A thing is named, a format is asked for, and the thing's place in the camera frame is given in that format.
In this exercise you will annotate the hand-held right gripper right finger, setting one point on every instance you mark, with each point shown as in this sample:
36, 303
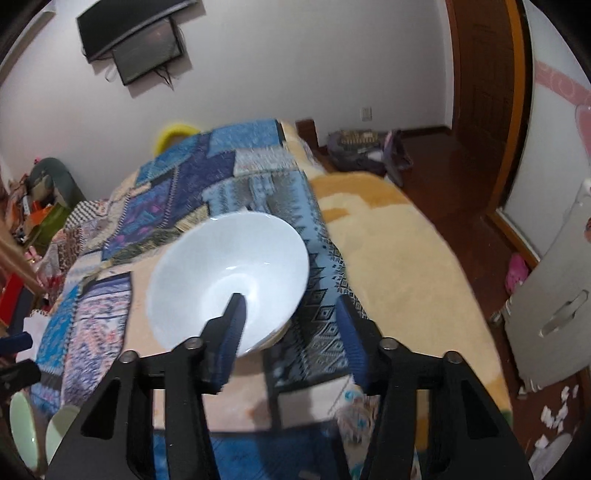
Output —
351, 344

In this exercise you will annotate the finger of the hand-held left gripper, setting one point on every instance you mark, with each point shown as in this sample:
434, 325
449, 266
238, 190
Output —
18, 374
17, 344

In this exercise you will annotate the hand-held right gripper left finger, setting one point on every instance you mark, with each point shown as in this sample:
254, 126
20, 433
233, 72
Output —
232, 334

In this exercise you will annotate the white bowl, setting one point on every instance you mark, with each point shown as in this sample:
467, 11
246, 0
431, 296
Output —
231, 249

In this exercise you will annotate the white cloth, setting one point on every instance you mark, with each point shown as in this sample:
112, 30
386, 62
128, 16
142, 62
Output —
37, 330

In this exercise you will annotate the red box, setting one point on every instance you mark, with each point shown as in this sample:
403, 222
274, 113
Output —
10, 297

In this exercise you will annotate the mint green bowl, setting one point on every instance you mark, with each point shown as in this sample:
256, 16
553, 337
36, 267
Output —
22, 429

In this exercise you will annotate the mint green plate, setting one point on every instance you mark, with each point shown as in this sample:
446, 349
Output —
62, 434

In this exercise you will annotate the green box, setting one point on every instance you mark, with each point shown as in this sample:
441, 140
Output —
57, 224

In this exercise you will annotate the orange box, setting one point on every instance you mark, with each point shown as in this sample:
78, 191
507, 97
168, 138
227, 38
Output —
37, 217

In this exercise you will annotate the blue patchwork blanket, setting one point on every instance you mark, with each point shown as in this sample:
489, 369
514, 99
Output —
194, 175

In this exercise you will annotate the grey green plush toy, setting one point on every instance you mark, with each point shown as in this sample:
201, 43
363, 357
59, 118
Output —
55, 177

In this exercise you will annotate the pink toy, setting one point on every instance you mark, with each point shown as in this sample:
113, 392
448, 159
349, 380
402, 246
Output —
516, 272

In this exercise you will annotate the dark grey bag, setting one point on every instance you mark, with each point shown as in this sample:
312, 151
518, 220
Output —
355, 152

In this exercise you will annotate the white plastic cabinet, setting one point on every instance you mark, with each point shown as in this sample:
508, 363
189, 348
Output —
554, 295

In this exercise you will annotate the scattered white paper scraps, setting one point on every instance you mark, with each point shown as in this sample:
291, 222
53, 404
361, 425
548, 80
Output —
554, 415

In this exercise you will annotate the wooden door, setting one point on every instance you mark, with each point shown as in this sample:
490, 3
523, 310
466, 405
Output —
485, 92

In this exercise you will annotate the white wardrobe door pink print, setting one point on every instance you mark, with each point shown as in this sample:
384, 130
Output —
554, 138

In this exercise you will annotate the large black television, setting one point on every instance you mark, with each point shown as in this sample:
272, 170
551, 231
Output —
115, 23

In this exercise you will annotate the wooden bed frame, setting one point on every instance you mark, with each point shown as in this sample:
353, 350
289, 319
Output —
307, 131

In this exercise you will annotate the white wall socket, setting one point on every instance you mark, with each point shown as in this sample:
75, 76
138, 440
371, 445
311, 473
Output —
367, 114

